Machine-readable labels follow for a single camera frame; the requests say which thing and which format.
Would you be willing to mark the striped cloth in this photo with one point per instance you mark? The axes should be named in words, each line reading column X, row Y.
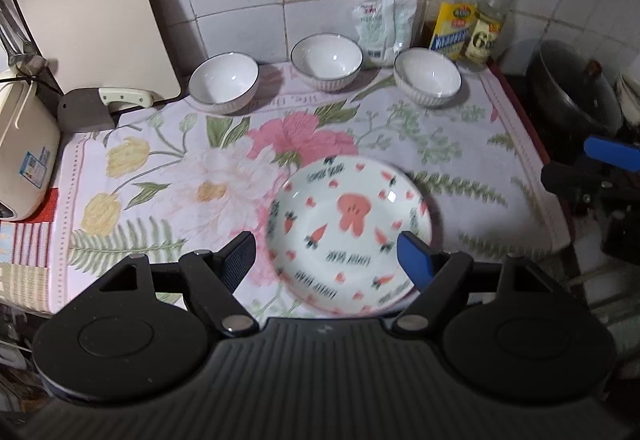
column 25, row 255

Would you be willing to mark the metal ladle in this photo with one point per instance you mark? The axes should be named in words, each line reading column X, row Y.
column 20, row 55

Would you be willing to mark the white salt bag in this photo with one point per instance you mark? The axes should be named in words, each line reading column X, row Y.
column 382, row 30

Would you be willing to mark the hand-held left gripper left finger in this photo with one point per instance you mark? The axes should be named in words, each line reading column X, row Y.
column 240, row 262

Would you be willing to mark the vinegar bottle with yellow cap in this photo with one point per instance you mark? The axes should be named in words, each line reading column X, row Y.
column 487, row 37

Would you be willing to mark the floral tablecloth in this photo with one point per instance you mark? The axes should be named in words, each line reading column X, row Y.
column 175, row 170

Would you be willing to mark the white ribbed bowl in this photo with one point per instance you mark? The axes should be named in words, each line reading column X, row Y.
column 327, row 60
column 224, row 80
column 427, row 76

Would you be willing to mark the black wok with lid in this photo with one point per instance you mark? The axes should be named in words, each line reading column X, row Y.
column 570, row 90

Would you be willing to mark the white cutting board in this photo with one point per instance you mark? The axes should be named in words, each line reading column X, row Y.
column 95, row 15

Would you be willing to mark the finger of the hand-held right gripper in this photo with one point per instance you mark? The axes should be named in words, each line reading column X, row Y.
column 607, row 150

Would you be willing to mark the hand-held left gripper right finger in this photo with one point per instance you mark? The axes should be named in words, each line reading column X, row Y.
column 415, row 262

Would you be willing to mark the pink rabbit print plate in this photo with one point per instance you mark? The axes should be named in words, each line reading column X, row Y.
column 350, row 230

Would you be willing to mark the oil bottle with orange cap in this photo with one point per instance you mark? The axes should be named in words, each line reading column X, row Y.
column 452, row 30

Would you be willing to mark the cream rice cooker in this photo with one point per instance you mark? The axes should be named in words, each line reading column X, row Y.
column 25, row 150

